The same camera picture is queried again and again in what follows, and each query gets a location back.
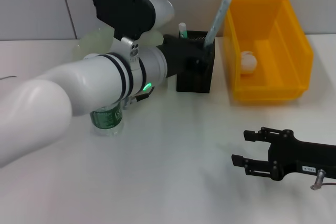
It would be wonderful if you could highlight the white paper ball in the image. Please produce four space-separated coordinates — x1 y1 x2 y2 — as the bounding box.
240 50 258 76

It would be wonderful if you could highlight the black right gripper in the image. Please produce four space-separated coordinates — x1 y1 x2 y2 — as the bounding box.
231 126 336 182

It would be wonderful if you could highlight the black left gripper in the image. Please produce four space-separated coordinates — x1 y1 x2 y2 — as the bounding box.
156 34 214 80

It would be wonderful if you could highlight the right gripper cable with plug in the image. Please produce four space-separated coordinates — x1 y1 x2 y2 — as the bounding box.
310 169 336 190

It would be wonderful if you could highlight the clear wavy glass fruit plate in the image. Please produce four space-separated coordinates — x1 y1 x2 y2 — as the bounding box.
72 26 163 61

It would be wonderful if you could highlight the black mesh pen holder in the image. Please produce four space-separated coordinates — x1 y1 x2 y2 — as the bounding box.
176 30 216 94

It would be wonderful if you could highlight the mint green utility knife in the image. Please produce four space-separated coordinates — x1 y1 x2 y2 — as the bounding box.
178 22 188 39

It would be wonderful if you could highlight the yellow plastic storage bin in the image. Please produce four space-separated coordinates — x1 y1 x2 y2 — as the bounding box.
223 0 314 105

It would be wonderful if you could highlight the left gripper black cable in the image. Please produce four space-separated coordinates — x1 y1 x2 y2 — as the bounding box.
123 87 155 110

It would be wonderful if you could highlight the grey pen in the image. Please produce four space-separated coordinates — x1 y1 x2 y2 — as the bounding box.
203 0 236 51

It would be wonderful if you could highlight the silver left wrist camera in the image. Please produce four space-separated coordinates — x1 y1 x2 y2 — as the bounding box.
89 0 175 41

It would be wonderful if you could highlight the clear water bottle green label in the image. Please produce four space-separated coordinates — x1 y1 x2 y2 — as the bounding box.
90 103 124 137

